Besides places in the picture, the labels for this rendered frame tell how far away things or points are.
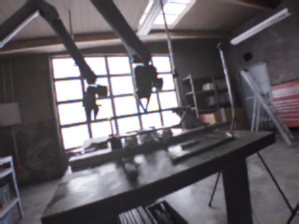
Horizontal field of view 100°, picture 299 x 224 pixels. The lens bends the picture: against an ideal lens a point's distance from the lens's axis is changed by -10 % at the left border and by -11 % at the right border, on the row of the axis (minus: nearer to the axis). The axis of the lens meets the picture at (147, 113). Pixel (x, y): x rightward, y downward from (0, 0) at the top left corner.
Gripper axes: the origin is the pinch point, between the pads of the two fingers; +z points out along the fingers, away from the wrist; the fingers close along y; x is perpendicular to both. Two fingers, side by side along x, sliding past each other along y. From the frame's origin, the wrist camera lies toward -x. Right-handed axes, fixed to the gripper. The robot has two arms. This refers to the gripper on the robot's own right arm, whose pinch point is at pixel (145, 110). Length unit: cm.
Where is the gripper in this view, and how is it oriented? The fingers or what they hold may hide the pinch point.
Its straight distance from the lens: 62.9
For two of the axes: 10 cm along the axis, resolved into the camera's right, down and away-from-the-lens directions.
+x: -9.3, 1.3, -3.5
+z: 1.5, 9.9, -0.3
